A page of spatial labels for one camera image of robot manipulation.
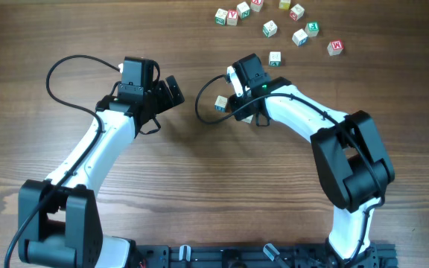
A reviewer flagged blue H wooden block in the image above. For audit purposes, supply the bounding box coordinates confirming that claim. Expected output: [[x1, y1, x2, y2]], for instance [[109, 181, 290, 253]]
[[214, 95, 228, 112]]

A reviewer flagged plain number 2 block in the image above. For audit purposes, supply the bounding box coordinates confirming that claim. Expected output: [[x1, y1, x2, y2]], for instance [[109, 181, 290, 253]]
[[242, 115, 253, 124]]

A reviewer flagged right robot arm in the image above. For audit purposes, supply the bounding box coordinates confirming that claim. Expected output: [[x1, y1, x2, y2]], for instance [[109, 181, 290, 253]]
[[226, 54, 395, 267]]

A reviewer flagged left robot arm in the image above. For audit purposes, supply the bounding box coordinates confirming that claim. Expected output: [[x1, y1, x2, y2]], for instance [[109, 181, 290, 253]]
[[4, 57, 184, 267]]

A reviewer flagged green A wooden block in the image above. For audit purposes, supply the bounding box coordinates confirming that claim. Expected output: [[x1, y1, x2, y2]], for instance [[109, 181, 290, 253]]
[[269, 51, 282, 67]]

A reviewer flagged green P wooden block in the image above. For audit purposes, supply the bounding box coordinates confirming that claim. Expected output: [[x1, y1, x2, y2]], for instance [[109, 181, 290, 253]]
[[263, 20, 278, 38]]

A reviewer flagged red A wooden block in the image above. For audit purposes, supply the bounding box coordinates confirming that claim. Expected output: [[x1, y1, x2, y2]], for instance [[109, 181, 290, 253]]
[[226, 10, 238, 26]]

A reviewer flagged green N wooden block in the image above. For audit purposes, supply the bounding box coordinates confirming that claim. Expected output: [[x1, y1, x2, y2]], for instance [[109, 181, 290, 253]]
[[215, 8, 228, 25]]

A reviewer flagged blue edged wooden block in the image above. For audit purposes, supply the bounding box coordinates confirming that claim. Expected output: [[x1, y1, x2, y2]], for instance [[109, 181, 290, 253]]
[[292, 29, 308, 47]]

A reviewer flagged green letter block top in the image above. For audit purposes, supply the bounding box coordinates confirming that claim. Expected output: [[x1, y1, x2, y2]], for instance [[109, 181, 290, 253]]
[[237, 1, 250, 19]]

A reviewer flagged red X wooden block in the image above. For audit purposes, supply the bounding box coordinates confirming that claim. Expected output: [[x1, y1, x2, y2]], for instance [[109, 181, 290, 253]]
[[250, 0, 264, 12]]

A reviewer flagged green F wooden block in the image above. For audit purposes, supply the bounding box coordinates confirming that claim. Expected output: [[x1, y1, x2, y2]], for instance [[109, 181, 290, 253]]
[[305, 22, 320, 37]]

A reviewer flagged yellow wooden block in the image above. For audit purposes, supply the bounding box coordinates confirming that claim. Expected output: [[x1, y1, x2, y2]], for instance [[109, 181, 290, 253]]
[[279, 0, 291, 10]]

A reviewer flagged red O wooden block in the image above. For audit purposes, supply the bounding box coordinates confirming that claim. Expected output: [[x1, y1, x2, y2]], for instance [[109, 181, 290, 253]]
[[290, 4, 305, 22]]

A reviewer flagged red M wooden block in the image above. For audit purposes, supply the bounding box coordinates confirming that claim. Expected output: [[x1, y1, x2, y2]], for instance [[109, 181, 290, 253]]
[[327, 40, 344, 56]]

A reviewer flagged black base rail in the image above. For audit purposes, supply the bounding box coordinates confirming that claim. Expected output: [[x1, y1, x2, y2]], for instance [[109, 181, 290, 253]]
[[134, 243, 398, 268]]

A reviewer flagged right black cable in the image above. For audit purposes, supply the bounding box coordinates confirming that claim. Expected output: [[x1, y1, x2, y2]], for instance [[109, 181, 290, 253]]
[[194, 74, 387, 265]]

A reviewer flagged black cable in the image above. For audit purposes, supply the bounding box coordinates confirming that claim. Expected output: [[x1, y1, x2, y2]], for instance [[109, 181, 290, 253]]
[[194, 74, 387, 265], [3, 54, 121, 268]]

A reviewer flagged left black cable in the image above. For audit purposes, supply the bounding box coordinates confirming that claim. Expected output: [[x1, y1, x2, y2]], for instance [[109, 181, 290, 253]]
[[3, 54, 121, 268]]

